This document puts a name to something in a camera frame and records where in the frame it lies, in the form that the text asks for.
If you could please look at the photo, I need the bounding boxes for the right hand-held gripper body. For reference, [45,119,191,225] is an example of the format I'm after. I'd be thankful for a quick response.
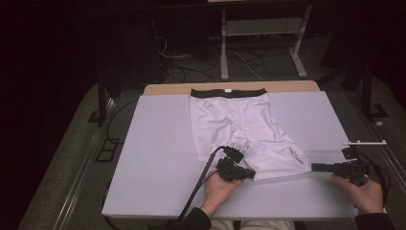
[332,139,388,187]

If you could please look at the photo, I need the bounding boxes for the white shorts with black waistband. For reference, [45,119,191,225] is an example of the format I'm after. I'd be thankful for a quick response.
[189,87,312,183]

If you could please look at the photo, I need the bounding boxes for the black metal stand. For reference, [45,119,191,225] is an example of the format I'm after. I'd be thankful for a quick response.
[87,47,123,127]
[319,57,390,122]

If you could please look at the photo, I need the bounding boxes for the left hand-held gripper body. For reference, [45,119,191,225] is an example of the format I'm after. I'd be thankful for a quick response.
[215,156,247,183]

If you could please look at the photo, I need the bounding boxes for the person's left hand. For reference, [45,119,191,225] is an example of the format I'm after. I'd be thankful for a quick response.
[199,170,245,219]

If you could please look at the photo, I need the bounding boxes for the white board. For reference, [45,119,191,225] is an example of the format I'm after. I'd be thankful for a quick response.
[101,90,389,221]

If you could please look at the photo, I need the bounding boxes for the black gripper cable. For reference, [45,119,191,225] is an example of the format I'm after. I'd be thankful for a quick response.
[176,145,228,223]
[357,150,393,206]

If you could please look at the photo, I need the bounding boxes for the person's legs in light trousers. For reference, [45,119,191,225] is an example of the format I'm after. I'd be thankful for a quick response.
[208,219,297,230]

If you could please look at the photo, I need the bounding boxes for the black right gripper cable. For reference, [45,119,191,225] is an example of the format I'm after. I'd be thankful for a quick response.
[357,150,393,206]

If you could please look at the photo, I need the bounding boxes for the black floor cable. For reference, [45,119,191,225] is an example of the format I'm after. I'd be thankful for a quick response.
[105,97,139,145]

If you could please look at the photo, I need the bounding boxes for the white metal stand frame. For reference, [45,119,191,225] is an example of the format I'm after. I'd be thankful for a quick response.
[219,4,313,81]

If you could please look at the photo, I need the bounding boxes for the person's right hand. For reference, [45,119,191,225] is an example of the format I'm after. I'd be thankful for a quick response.
[329,174,384,216]

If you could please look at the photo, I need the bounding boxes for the tangle of floor cables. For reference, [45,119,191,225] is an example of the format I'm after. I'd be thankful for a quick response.
[154,34,266,84]

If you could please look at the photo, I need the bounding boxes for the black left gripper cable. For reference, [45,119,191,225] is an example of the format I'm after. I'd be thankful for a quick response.
[176,145,228,223]

